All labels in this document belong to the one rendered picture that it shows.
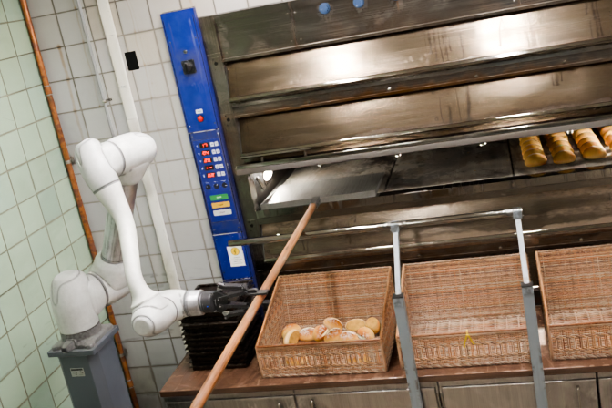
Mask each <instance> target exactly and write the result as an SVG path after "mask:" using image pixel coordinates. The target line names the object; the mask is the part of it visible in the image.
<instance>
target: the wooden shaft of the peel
mask: <svg viewBox="0 0 612 408"><path fill-rule="evenodd" d="M315 209H316V204H314V203H312V204H311V205H310V206H309V207H308V209H307V211H306V212H305V214H304V216H303V217H302V219H301V221H300V223H299V225H298V226H297V228H296V230H295V231H294V232H293V234H292V236H291V238H290V240H289V241H288V243H287V245H286V246H285V248H284V250H283V251H282V253H281V255H280V256H279V258H278V259H277V261H276V263H275V264H274V266H273V268H272V270H271V271H270V274H269V275H268V277H267V279H266V280H265V281H264V283H263V284H262V286H261V288H260V290H267V289H269V290H270V288H271V286H272V284H273V282H274V281H275V280H276V278H277V276H278V274H279V273H280V271H281V268H282V267H283V265H284V263H285V261H286V260H287V259H288V257H289V255H290V254H291V251H292V249H293V247H294V246H295V244H296V242H297V240H298V239H299V237H300V235H301V234H302V232H303V230H304V228H305V227H306V225H307V223H308V221H309V219H310V218H311V215H312V213H313V212H314V210H315ZM265 297H266V295H258V296H256V297H255V298H254V300H253V302H252V304H251V305H250V307H249V308H248V310H247V312H246V313H245V315H244V317H243V318H242V320H241V322H240V324H239V326H238V327H237V329H236V331H235V332H234V333H233V335H232V336H231V338H230V340H229V342H228V344H227V346H226V347H225V349H224V351H223V352H222V354H221V356H220V357H219V359H218V360H217V362H216V364H215V365H214V367H213V369H212V370H211V372H210V374H209V376H208V378H207V380H206V381H205V382H204V384H203V385H202V387H201V389H200V390H199V393H198V394H197V396H196V398H195V399H194V401H193V403H192V404H191V406H190V407H189V408H203V406H204V404H205V403H206V401H207V400H208V398H209V396H210V394H211V392H212V390H213V389H214V387H215V385H216V383H217V382H218V380H219V378H220V376H221V375H222V373H223V371H224V369H225V368H226V366H227V364H228V362H229V361H230V358H231V356H232V355H233V353H234V352H235V350H236V349H237V347H238V345H239V343H240V341H241V339H242V337H243V335H244V334H245V332H246V330H247V329H248V328H249V326H250V323H251V322H252V320H253V318H254V316H255V315H256V313H257V311H258V309H259V307H260V306H261V304H262V302H263V301H264V299H265Z"/></svg>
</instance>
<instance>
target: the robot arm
mask: <svg viewBox="0 0 612 408"><path fill-rule="evenodd" d="M156 155H157V146H156V143H155V141H154V139H153V138H152V137H151V136H149V135H146V134H143V133H141V132H130V133H126V134H123V135H119V136H116V137H114V138H111V139H109V140H108V141H106V142H102V143H99V141H98V140H97V139H94V138H87V139H85V140H83V141H82V142H80V143H79V144H78V145H76V150H75V156H76V163H77V166H78V168H79V171H80V173H81V175H82V177H83V179H84V181H85V182H86V184H87V185H88V186H89V188H90V189H91V190H92V192H93V193H94V195H95V196H96V197H97V199H98V200H99V201H100V202H101V203H102V205H103V206H104V207H105V208H106V210H107V217H106V225H105V233H104V240H103V248H102V250H101V251H100V252H99V253H98V254H97V255H96V257H95V259H94V262H93V264H92V266H91V268H90V270H89V273H87V274H85V273H84V272H83V271H81V270H66V271H63V272H61V273H59V274H57V275H56V276H55V277H54V279H53V281H52V282H51V287H50V302H51V307H52V311H53V314H54V317H55V320H56V325H57V327H58V329H59V331H60V336H61V339H60V340H59V341H58V342H57V343H56V344H54V345H53V346H52V351H53V352H54V351H59V350H61V351H62V353H68V352H70V351H72V350H74V349H92V348H93V347H95V345H96V343H97V342H98V341H99V340H100V339H101V338H102V337H103V336H104V335H105V334H106V333H107V332H108V331H110V330H111V329H113V328H114V327H113V324H112V323H108V324H101V323H100V320H99V318H98V314H99V313H100V312H102V310H103V309H104V308H105V307H107V306H109V305H111V304H113V303H115V302H116V301H119V300H120V299H122V298H124V297H125V296H126V295H128V294H129V293H130V294H131V296H132V305H131V307H130V308H131V310H132V319H131V325H132V328H133V330H134V332H135V333H136V334H137V335H139V336H141V337H146V338H147V337H153V336H156V335H159V334H161V333H162V332H164V331H165V330H166V329H167V328H169V327H170V326H171V324H172V323H173V322H175V321H180V320H182V319H183V318H185V317H188V316H200V315H204V314H205V313H208V312H216V311H217V312H222V314H223V315H224V319H225V320H227V319H228V318H229V317H233V316H239V315H244V314H245V313H246V312H247V310H248V308H249V307H250V305H251V304H252V302H253V301H251V302H236V301H230V298H233V297H237V296H240V295H245V294H247V293H248V294H247V296H258V295H267V293H268V292H269V289H267V290H258V289H257V288H252V289H248V288H247V286H246V284H245V283H224V282H221V281H220V282H219V283H218V285H217V287H218V288H217V289H216V290H214V291H204V290H193V291H192V290H189V291H184V290H167V291H153V290H151V289H150V288H149V287H148V285H147V284H146V283H145V281H144V279H143V277H142V273H141V268H140V260H139V252H138V236H137V230H136V225H135V221H134V219H133V215H134V208H135V202H136V195H137V189H138V183H139V181H140V180H142V179H143V177H144V175H145V173H146V171H147V169H148V166H149V164H150V163H151V162H152V161H153V160H154V158H155V156H156ZM222 290H238V291H232V292H224V291H222ZM230 308H238V309H240V310H235V311H225V310H226V309H230Z"/></svg>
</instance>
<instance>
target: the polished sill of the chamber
mask: <svg viewBox="0 0 612 408"><path fill-rule="evenodd" d="M611 177H612V164H609V165H602V166H594V167H587V168H573V169H565V170H558V171H550V172H543V173H535V174H527V175H520V176H512V177H505V178H491V179H483V180H476V181H468V182H461V183H454V184H445V185H438V186H431V187H423V188H416V189H401V190H394V191H386V192H379V193H377V195H376V196H375V197H368V198H360V199H346V200H338V201H331V202H323V203H321V204H320V205H319V207H318V208H317V209H316V210H314V212H318V211H326V210H334V209H348V208H356V207H364V206H371V205H380V204H387V203H395V202H403V201H411V200H418V199H433V198H440V197H449V196H456V195H464V194H472V193H480V192H487V191H496V190H503V189H518V188H526V187H533V186H541V185H549V184H556V183H565V182H572V181H580V180H588V179H602V178H611ZM309 206H310V204H308V205H300V206H292V207H285V208H276V209H263V210H261V207H259V208H258V209H257V210H256V216H257V219H264V218H271V217H279V216H287V215H295V214H302V213H305V212H306V211H307V209H308V207H309Z"/></svg>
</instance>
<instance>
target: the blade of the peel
mask: <svg viewBox="0 0 612 408"><path fill-rule="evenodd" d="M383 175H384V172H380V173H373V174H366V175H359V176H351V177H344V178H331V179H324V180H316V181H309V182H302V183H295V184H288V185H280V186H279V187H278V188H277V189H276V190H275V191H273V192H272V193H271V194H270V195H269V196H268V197H267V198H266V199H265V200H264V201H263V202H262V203H261V204H260V206H261V210H263V209H276V208H285V207H292V206H300V205H308V204H309V203H310V202H311V199H312V198H313V197H318V196H320V199H321V203H323V202H331V201H338V200H346V199H360V198H368V197H375V196H376V195H377V192H378V189H379V187H380V185H381V182H382V180H383Z"/></svg>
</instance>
